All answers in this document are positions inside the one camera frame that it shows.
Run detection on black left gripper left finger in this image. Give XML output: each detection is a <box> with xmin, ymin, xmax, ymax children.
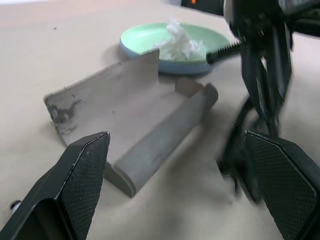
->
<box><xmin>0</xmin><ymin>131</ymin><xmax>111</xmax><ymax>240</ymax></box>

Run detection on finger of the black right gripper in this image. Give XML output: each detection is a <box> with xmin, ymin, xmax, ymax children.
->
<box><xmin>206</xmin><ymin>40</ymin><xmax>242</xmax><ymax>64</ymax></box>
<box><xmin>290</xmin><ymin>20</ymin><xmax>320</xmax><ymax>39</ymax></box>

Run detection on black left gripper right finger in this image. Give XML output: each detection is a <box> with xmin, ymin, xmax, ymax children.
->
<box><xmin>243</xmin><ymin>129</ymin><xmax>320</xmax><ymax>240</ymax></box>

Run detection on black glasses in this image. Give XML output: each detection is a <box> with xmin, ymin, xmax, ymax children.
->
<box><xmin>216</xmin><ymin>23</ymin><xmax>295</xmax><ymax>204</ymax></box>

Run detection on crumpled white tissue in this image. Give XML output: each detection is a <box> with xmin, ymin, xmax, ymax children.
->
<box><xmin>152</xmin><ymin>16</ymin><xmax>205</xmax><ymax>61</ymax></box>

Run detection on black device with orange light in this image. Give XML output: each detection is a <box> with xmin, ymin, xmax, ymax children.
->
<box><xmin>181</xmin><ymin>0</ymin><xmax>226</xmax><ymax>15</ymax></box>

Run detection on green plate with blue rim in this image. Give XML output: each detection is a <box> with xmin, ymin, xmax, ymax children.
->
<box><xmin>119</xmin><ymin>22</ymin><xmax>230</xmax><ymax>76</ymax></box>

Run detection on grey dustpan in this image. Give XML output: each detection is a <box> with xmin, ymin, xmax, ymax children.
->
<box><xmin>42</xmin><ymin>48</ymin><xmax>219</xmax><ymax>199</ymax></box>

